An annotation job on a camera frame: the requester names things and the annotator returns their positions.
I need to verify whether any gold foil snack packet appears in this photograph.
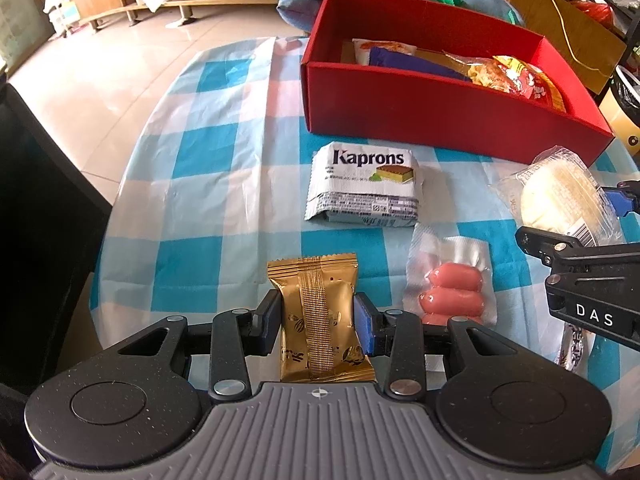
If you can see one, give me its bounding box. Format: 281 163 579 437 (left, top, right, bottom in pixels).
267 254 375 382

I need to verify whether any round rice cracker pack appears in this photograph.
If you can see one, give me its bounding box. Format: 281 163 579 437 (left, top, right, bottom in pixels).
492 146 624 247

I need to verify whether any pink sausages vacuum pack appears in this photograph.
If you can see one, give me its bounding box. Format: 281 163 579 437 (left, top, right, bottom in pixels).
402 223 498 326

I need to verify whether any white Kaprons wafer pack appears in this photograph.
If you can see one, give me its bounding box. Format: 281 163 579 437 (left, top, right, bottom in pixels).
305 141 423 228

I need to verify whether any yellow corn puffs bag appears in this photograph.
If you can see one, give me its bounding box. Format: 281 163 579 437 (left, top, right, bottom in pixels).
444 52 552 96

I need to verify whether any purple snack packet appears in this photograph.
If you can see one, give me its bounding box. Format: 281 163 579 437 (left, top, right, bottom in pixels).
370 53 471 82

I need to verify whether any red Trolli candy packet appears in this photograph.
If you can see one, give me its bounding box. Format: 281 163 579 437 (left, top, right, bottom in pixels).
506 68 564 110

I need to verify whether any white spicy strips snack bag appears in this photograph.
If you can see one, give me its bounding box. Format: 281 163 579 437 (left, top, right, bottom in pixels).
352 38 416 66

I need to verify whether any yellow trash bin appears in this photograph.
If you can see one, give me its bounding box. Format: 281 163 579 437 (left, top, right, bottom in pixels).
599 65 640 157

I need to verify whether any blue white checkered tablecloth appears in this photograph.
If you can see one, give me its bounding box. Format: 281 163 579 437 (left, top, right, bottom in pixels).
90 38 639 472

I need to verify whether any red cardboard box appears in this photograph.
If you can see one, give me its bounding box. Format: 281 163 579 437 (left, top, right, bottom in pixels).
300 0 614 164

